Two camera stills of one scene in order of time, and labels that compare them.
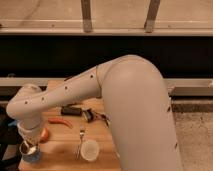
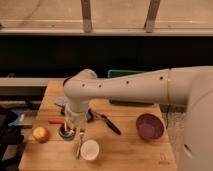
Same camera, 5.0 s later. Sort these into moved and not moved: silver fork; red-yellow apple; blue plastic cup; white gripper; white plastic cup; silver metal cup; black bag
Moved: silver metal cup; white gripper; blue plastic cup
Not moved: red-yellow apple; black bag; silver fork; white plastic cup
